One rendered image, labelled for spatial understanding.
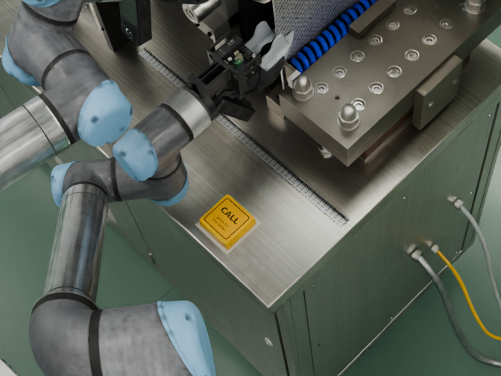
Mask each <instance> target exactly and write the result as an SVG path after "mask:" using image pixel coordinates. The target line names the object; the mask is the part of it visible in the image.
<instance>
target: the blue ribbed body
mask: <svg viewBox="0 0 501 376"><path fill-rule="evenodd" d="M377 1H378V0H359V4H358V3H355V4H353V9H351V8H349V9H347V14H344V13H343V14H342V15H341V20H340V19H337V20H335V21H334V23H335V25H329V27H328V30H329V31H327V30H324V31H322V36H323V37H322V36H317V37H316V38H315V40H316V42H317V43H316V42H315V41H311V42H310V43H309V46H310V48H309V47H307V46H305V47H304V48H303V53H304V54H303V53H302V52H298V53H297V58H298V60H297V59H296V58H294V57H293V58H292V59H291V60H290V63H291V65H292V66H293V67H294V68H295V69H296V70H297V71H299V72H300V73H301V74H302V73H303V72H304V71H305V70H307V69H308V68H309V67H310V66H311V65H312V64H313V63H314V62H315V61H316V60H318V59H319V58H320V57H321V56H322V55H323V54H325V53H326V52H327V51H328V50H329V49H331V48H332V47H333V46H334V45H335V44H336V43H337V42H338V41H339V40H340V39H341V38H343V37H344V36H345V35H346V34H347V33H349V25H350V24H351V23H353V22H354V21H355V20H356V19H357V18H359V17H360V16H361V15H362V14H363V13H364V12H365V11H366V10H367V9H368V8H369V7H371V6H372V5H373V4H374V3H375V2H377Z"/></svg>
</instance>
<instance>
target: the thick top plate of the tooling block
mask: <svg viewBox="0 0 501 376"><path fill-rule="evenodd" d="M465 2H466V0H396V5H395V8H394V9H393V10H391V11H390V12H389V13H388V14H387V15H386V16H384V17H383V18H382V19H381V20H380V21H379V22H378V23H376V24H375V26H373V27H372V28H371V29H370V30H369V31H368V32H367V33H365V34H364V35H363V36H362V37H361V38H360V39H357V38H356V37H354V36H353V35H352V34H351V33H347V34H346V35H345V36H344V37H343V38H341V39H340V40H339V41H338V42H337V43H336V44H335V45H334V46H333V47H332V48H331V49H329V50H328V51H327V52H326V53H325V54H323V55H322V56H321V57H320V58H319V59H318V60H316V61H315V62H314V63H313V64H312V65H311V66H310V67H309V68H308V69H307V70H305V71H304V72H303V73H302V75H306V76H307V77H308V78H309V79H310V81H311V84H312V87H313V89H314V95H313V97H312V99H310V100H309V101H305V102H301V101H297V100H296V99H295V98H294V97H293V94H292V91H293V89H292V88H291V87H290V86H287V87H286V88H285V89H284V90H283V91H282V92H280V93H279V99H280V110H281V113H282V114H283V115H284V116H286V117H287V118H288V119H290V120H291V121H292V122H293V123H295V124H296V126H298V127H299V128H300V129H302V130H303V131H304V132H305V133H307V134H308V135H309V136H310V137H311V138H313V139H314V140H315V141H316V142H318V143H319V144H320V145H322V146H323V147H324V148H325V149H326V150H328V152H330V153H331V154H332V155H334V156H335V157H336V158H337V159H339V160H340V161H341V162H342V163H343V164H344V165H346V166H347V167H348V166H349V165H350V164H351V163H352V162H353V161H354V160H355V159H357V158H358V157H359V156H360V155H361V154H362V153H363V152H364V151H365V150H366V149H368V148H369V147H370V146H371V145H372V144H373V143H374V142H375V141H376V140H377V139H379V138H380V137H381V136H382V135H383V134H384V133H385V132H386V131H387V130H388V129H389V128H390V127H391V126H392V125H393V124H394V123H395V122H396V121H397V120H398V119H400V118H401V117H402V116H403V115H404V114H405V113H406V112H407V111H408V110H409V109H410V108H412V107H413V106H414V102H415V90H416V89H417V88H418V87H419V86H420V85H421V84H422V83H423V82H424V81H425V80H427V79H428V78H429V77H430V76H431V75H432V74H433V73H434V72H435V71H437V70H438V69H439V68H440V67H441V66H442V65H443V64H444V63H445V62H446V61H448V60H449V59H450V58H451V57H452V56H453V55H454V54H455V55H456V56H458V57H460V58H461V59H462V60H463V59H464V58H465V57H466V56H468V55H469V53H471V52H472V50H474V49H475V47H477V46H478V45H479V44H480V43H481V42H482V41H483V40H484V39H485V38H486V37H488V36H489V35H490V34H491V33H492V32H493V31H494V30H495V29H496V28H497V27H499V26H500V25H501V0H486V8H485V10H484V11H483V12H482V13H480V14H472V13H469V12H467V11H466V10H465V8H464V3H465ZM345 104H352V105H354V106H355V108H356V111H357V113H358V115H359V120H360V123H359V126H358V128H356V129H355V130H353V131H344V130H342V129H341V128H340V127H339V126H338V113H339V112H340V111H341V108H342V107H343V106H344V105H345Z"/></svg>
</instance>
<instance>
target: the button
mask: <svg viewBox="0 0 501 376"><path fill-rule="evenodd" d="M199 221H200V223H201V226H202V227H203V228H204V229H205V230H206V231H207V232H208V233H210V234H211V235H212V236H213V237H214V238H215V239H216V240H217V241H218V242H220V243H221V244H222V245H223V246H224V247H225V248H226V249H229V248H230V247H231V246H232V245H233V244H234V243H235V242H237V241H238V240H239V239H240V238H241V237H242V236H243V235H244V234H246V233H247V232H248V231H249V230H250V229H251V228H252V227H253V226H254V225H255V224H256V221H255V218H254V217H253V216H252V215H251V214H250V213H249V212H248V211H246V209H245V208H243V207H242V206H241V205H240V204H239V203H238V202H237V201H235V200H234V199H233V198H232V197H231V196H230V195H228V194H227V195H225V197H223V199H222V200H220V201H219V202H218V203H217V204H216V205H215V206H214V207H212V208H211V209H210V210H209V211H208V212H207V213H205V214H204V215H203V216H202V217H201V218H200V219H199Z"/></svg>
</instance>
